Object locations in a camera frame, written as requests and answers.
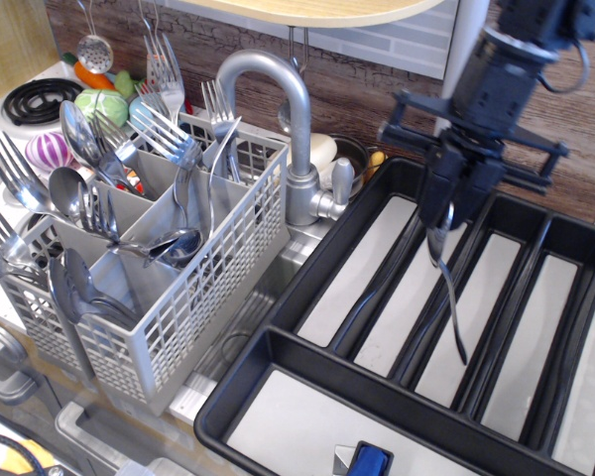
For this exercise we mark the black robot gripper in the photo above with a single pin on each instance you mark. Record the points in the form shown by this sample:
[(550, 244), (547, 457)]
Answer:
[(483, 113)]

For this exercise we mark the big steel spoon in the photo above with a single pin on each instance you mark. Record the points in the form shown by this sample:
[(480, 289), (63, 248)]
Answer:
[(436, 239)]

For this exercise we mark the robot arm dark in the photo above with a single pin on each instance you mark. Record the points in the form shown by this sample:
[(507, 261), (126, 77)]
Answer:
[(552, 25)]

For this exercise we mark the black cutlery tray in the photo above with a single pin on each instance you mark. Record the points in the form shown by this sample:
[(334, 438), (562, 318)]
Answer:
[(494, 375)]

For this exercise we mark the steel spoon lying centre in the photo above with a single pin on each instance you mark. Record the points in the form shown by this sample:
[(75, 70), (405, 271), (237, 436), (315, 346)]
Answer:
[(175, 245)]

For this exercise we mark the blue clip on tray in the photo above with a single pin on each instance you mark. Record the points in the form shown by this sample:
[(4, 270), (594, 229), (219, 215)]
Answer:
[(363, 459)]

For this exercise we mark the grey plastic cutlery basket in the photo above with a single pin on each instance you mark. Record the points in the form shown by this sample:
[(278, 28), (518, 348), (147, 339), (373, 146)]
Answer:
[(182, 311)]

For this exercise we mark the steel spoon back left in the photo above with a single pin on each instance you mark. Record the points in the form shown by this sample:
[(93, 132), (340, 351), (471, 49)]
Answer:
[(83, 144)]

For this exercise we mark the steel spoon middle left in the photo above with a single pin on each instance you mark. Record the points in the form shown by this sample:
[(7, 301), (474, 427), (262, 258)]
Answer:
[(69, 193)]

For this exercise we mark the steel spoon front left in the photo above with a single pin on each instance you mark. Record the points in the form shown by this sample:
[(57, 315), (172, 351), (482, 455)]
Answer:
[(87, 309)]

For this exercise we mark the small metal bowl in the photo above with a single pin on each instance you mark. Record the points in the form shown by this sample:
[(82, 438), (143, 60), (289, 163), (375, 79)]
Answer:
[(355, 152)]

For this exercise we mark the white shelf pole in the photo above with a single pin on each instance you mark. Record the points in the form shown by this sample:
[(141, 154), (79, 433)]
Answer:
[(470, 19)]

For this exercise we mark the silver kitchen faucet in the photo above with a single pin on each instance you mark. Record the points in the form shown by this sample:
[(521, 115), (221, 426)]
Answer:
[(306, 200)]

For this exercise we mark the round wooden shelf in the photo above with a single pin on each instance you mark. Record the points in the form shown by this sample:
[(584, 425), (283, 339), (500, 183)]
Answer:
[(322, 13)]

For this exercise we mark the steel fork right back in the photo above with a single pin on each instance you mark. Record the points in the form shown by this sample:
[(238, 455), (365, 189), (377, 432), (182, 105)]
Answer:
[(222, 119)]

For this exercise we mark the steel fork middle diagonal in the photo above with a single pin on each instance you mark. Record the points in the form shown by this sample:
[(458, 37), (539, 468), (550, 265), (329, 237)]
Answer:
[(166, 138)]

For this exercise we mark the tall steel fork back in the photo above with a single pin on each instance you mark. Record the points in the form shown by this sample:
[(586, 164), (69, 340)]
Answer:
[(166, 73)]

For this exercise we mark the green toy cabbage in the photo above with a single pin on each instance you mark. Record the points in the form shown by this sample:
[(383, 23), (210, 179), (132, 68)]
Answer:
[(108, 102)]

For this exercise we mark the steel fork centre left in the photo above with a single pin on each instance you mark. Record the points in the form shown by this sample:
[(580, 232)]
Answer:
[(97, 214)]

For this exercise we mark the orange toy carrot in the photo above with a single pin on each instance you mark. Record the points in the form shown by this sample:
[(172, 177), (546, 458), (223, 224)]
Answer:
[(93, 80)]

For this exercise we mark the hanging perforated skimmer ladle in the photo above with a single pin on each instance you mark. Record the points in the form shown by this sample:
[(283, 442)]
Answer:
[(93, 51)]

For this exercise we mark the purple striped toy ball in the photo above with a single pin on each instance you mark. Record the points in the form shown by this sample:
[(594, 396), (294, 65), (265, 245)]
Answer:
[(48, 151)]

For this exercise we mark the black coil stove burner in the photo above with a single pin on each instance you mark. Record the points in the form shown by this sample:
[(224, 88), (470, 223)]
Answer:
[(38, 102)]

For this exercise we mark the steel fork far left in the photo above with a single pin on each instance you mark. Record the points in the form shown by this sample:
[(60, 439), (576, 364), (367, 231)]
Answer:
[(23, 183)]

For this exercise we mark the steel fork lower left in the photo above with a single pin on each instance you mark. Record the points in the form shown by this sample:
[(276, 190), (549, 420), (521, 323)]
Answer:
[(16, 252)]

